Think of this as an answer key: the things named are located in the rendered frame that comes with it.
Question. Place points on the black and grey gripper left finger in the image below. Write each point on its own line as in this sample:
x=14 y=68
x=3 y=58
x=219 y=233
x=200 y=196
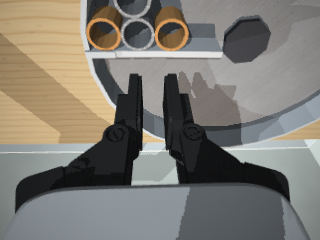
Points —
x=108 y=163

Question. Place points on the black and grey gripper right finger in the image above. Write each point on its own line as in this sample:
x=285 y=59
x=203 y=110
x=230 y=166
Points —
x=199 y=160

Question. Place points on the bronze bushing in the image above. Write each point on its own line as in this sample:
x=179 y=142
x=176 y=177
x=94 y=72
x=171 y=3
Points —
x=99 y=39
x=170 y=42

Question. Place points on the dark grey metal bushing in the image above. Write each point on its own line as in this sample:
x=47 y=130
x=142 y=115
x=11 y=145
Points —
x=136 y=41
x=132 y=10

